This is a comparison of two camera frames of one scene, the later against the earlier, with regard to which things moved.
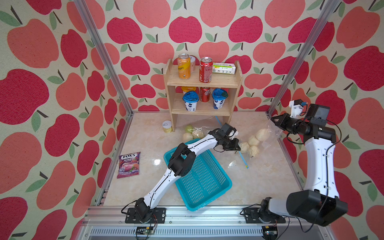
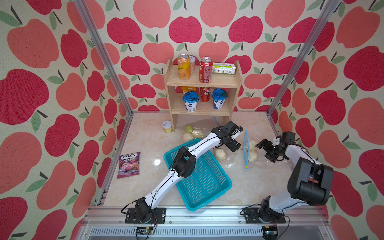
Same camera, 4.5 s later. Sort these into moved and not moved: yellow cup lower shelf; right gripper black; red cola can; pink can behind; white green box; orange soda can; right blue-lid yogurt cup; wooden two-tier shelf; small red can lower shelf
Moved: right gripper black
Not moved: small red can lower shelf; pink can behind; red cola can; yellow cup lower shelf; white green box; wooden two-tier shelf; right blue-lid yogurt cup; orange soda can
